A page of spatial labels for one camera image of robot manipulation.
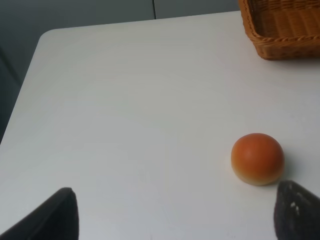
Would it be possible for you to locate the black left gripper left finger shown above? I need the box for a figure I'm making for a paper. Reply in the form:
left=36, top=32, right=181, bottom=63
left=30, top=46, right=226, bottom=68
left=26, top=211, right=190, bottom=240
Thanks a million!
left=0, top=187, right=79, bottom=240

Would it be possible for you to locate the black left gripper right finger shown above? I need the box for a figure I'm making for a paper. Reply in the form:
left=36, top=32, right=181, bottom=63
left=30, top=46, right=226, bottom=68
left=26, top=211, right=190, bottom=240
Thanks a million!
left=273, top=180, right=320, bottom=240

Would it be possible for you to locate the brown wicker basket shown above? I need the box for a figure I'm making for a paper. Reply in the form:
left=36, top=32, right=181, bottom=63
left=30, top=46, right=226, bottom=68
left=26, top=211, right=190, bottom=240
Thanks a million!
left=238, top=0, right=320, bottom=60

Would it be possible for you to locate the round orange bread bun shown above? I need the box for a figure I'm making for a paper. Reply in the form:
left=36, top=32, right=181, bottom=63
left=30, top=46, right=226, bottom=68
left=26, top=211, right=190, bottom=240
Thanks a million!
left=230, top=133, right=285, bottom=186

